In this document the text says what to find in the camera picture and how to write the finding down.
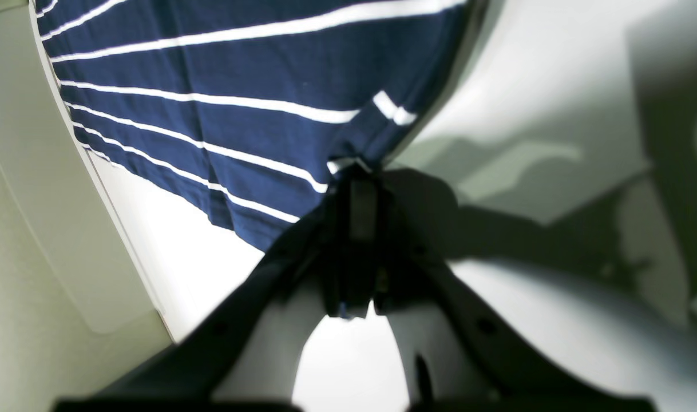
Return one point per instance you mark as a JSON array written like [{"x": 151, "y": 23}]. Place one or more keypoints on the navy white striped T-shirt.
[{"x": 247, "y": 109}]

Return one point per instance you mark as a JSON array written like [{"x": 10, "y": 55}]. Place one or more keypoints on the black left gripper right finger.
[{"x": 459, "y": 353}]

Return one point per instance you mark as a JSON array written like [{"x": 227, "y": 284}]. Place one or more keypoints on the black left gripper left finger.
[{"x": 244, "y": 355}]

